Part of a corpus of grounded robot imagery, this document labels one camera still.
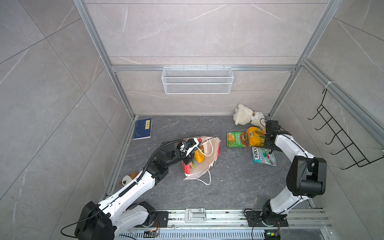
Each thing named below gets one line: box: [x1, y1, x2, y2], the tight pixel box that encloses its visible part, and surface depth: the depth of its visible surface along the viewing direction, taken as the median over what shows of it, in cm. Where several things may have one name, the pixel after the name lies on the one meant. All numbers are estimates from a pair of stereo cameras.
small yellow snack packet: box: [194, 149, 205, 163], surface depth 83 cm
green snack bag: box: [226, 131, 248, 148], surface depth 105 cm
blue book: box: [132, 118, 153, 140], surface depth 113 cm
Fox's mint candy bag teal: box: [252, 146, 277, 166], surface depth 95 cm
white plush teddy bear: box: [233, 103, 266, 128], surface depth 112 cm
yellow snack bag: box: [247, 126, 267, 147], surface depth 102 cm
